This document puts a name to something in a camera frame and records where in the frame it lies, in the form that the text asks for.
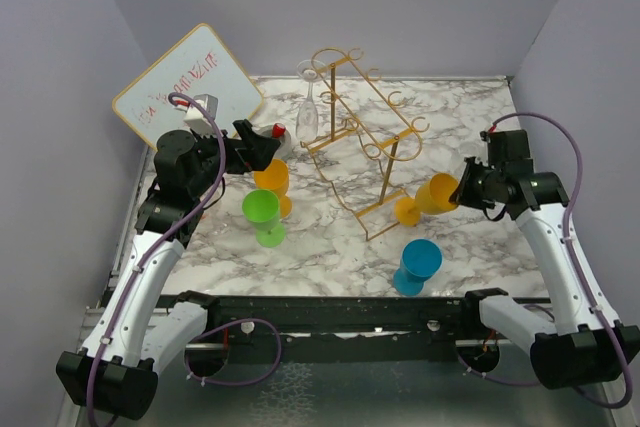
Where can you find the whiteboard with red writing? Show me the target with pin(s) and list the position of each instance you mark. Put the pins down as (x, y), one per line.
(200, 63)

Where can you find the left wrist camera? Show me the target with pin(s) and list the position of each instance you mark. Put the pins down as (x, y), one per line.
(197, 114)

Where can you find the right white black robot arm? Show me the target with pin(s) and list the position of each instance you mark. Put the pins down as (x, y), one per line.
(586, 343)

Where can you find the clear wine glass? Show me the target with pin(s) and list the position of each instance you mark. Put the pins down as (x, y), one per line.
(307, 118)

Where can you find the aluminium extrusion rail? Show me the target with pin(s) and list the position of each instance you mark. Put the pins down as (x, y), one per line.
(91, 319)

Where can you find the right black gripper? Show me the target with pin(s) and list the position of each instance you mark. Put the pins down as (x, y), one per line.
(464, 194)

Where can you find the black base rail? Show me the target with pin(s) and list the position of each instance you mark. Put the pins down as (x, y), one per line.
(337, 329)

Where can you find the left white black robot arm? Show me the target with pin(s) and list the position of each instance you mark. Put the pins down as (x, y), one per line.
(117, 368)

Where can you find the blue goblet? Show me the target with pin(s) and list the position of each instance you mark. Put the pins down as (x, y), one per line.
(420, 261)

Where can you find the gold wire glass rack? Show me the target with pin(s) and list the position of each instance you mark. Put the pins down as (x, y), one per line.
(404, 146)

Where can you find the green goblet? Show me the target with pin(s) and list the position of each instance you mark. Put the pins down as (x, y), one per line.
(261, 208)

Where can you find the grey holder with marker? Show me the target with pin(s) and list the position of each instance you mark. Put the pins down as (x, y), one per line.
(279, 132)

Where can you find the yellow goblet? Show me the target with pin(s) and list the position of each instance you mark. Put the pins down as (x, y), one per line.
(432, 198)
(275, 178)

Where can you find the clear glass right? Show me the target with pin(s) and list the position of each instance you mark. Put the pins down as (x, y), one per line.
(470, 149)

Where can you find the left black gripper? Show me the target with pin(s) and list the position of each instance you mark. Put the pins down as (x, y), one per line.
(252, 152)

